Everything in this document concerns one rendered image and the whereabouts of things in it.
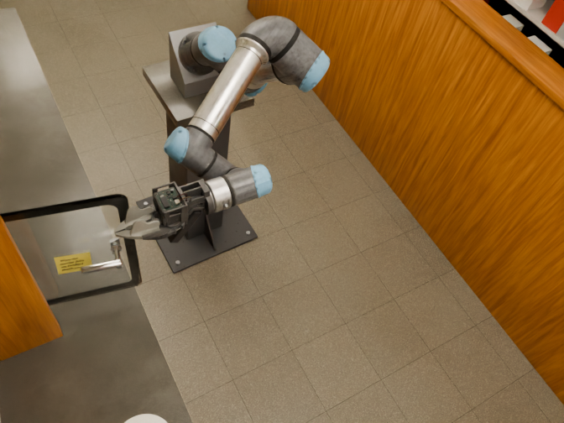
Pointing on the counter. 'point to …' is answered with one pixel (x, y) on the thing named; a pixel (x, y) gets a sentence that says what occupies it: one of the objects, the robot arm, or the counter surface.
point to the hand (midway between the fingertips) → (121, 233)
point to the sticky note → (72, 263)
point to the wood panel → (21, 303)
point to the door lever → (105, 263)
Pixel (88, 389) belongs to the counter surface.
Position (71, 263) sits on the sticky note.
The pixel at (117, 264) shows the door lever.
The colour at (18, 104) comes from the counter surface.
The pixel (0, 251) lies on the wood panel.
